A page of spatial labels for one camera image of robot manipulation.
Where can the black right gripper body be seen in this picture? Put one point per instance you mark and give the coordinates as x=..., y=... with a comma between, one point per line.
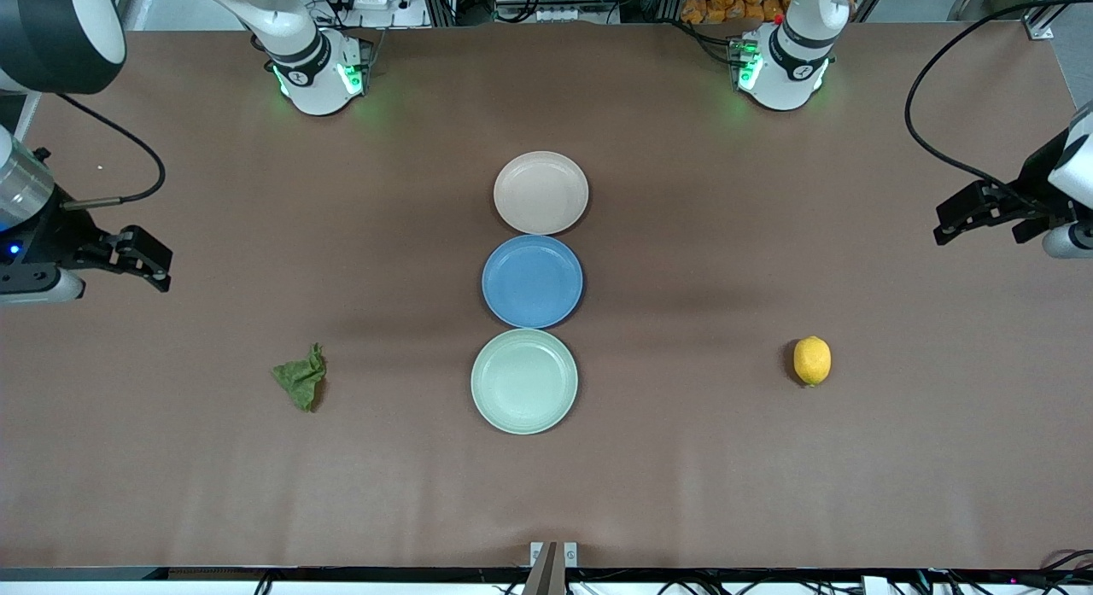
x=53, y=234

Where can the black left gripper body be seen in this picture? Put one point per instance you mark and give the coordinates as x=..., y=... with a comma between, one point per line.
x=1034, y=186

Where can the green lettuce leaf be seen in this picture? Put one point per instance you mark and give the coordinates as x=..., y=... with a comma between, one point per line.
x=301, y=377

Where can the yellow lemon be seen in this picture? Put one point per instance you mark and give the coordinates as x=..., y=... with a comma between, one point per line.
x=812, y=361

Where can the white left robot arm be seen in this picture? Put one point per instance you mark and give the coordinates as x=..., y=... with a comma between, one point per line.
x=781, y=83

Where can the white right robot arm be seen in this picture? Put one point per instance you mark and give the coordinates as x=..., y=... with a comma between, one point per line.
x=316, y=83

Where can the bag of orange items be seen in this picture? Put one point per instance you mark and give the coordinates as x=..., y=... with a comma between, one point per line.
x=734, y=2

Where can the blue round plate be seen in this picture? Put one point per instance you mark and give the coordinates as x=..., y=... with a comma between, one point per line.
x=531, y=281

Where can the beige round plate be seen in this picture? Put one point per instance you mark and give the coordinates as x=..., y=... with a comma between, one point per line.
x=540, y=192

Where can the light green round plate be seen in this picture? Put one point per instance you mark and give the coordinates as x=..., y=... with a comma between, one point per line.
x=523, y=382

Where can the aluminium frame profile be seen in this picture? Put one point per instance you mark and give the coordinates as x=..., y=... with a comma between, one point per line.
x=1055, y=19

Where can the black table edge rail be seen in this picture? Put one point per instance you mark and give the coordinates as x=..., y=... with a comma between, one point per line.
x=256, y=573

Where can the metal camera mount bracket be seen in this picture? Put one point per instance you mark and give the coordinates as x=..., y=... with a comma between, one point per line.
x=552, y=561

